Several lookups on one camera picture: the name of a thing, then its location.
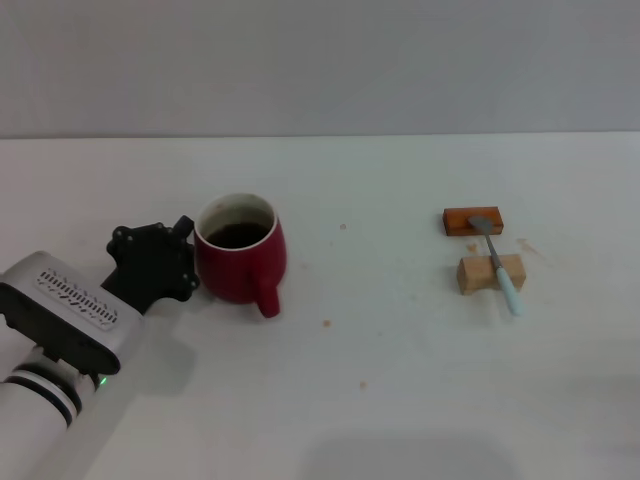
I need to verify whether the orange wooden block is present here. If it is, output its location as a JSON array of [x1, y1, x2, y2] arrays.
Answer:
[[442, 206, 504, 237]]

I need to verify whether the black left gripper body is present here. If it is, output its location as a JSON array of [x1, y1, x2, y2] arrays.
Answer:
[[99, 221, 196, 317]]

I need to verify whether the red ceramic coffee cup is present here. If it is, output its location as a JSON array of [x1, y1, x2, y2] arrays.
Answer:
[[193, 192, 288, 319]]

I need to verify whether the blue handled metal spoon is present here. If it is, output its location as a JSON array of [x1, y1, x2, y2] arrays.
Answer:
[[467, 215, 526, 317]]

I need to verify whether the light wooden bridge block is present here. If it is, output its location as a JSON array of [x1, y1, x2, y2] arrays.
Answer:
[[456, 253, 527, 297]]

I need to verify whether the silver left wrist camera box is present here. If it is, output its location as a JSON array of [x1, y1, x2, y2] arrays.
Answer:
[[0, 250, 146, 375]]

